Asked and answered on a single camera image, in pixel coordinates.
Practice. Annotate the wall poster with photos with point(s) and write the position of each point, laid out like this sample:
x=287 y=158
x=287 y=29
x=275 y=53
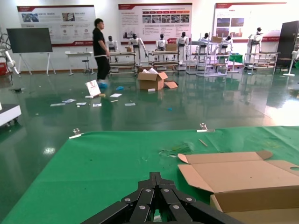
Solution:
x=58 y=25

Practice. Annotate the long grey workbench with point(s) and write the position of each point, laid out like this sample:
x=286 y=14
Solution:
x=261 y=54

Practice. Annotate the small cardboard box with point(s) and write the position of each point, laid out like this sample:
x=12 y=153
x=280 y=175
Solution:
x=129 y=49

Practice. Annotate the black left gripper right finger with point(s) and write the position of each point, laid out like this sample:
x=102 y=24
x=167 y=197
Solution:
x=175 y=205

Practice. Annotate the black stool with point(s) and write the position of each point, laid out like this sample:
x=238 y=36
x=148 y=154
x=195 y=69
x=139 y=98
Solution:
x=86 y=61

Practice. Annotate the white red standing booklet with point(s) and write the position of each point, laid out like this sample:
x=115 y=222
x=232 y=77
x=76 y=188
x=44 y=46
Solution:
x=93 y=88

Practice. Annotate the white wheeled cabinet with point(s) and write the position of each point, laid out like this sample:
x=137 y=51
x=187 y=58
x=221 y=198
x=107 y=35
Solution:
x=9 y=114

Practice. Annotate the black screen on stand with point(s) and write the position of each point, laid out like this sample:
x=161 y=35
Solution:
x=29 y=40

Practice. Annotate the blue shoe cover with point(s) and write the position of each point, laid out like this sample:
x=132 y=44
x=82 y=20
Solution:
x=120 y=88

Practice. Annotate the cardboard box on shelf rack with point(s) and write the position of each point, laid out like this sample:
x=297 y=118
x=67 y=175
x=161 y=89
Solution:
x=217 y=39

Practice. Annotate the white metal shelf rack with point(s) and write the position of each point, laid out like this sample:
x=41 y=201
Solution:
x=206 y=58

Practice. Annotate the white humanoid robot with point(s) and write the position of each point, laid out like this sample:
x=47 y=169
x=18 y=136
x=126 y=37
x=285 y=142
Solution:
x=135 y=42
x=161 y=44
x=205 y=37
x=182 y=42
x=227 y=41
x=255 y=39
x=112 y=44

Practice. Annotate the white standing fan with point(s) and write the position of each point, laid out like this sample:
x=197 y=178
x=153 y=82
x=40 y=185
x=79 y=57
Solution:
x=294 y=56

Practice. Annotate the silver binder clip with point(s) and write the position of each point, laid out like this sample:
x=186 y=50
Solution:
x=76 y=133
x=204 y=128

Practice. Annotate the medium cardboard box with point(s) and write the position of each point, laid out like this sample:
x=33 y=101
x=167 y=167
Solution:
x=171 y=47

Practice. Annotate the wall poster with flow chart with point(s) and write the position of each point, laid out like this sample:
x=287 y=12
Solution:
x=154 y=23

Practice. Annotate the wall poster with dark pictures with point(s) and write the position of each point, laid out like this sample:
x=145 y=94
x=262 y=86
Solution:
x=245 y=18

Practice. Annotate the white foam block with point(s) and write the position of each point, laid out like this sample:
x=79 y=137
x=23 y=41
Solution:
x=151 y=89

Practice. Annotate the wheeled workbench rack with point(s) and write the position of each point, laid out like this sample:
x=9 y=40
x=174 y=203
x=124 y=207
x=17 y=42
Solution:
x=122 y=63
x=163 y=63

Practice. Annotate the black cabinet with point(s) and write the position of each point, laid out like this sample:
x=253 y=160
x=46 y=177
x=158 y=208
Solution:
x=286 y=42

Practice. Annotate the large open cardboard box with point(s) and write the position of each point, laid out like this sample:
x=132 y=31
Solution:
x=150 y=82

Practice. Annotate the white desk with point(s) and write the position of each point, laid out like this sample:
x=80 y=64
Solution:
x=79 y=53

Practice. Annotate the open flat cardboard box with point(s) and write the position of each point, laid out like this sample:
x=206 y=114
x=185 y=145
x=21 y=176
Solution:
x=245 y=172

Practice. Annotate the small wooden stick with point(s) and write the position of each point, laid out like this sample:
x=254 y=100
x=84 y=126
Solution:
x=203 y=142

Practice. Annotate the red box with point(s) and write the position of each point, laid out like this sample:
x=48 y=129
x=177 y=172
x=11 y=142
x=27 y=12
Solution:
x=2 y=68

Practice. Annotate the person in black clothes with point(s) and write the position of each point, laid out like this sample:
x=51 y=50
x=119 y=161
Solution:
x=99 y=44

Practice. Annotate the white industrial robot arm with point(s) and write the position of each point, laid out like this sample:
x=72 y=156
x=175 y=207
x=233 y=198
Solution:
x=10 y=61

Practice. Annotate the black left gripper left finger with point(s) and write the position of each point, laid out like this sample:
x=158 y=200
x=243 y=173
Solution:
x=137 y=205

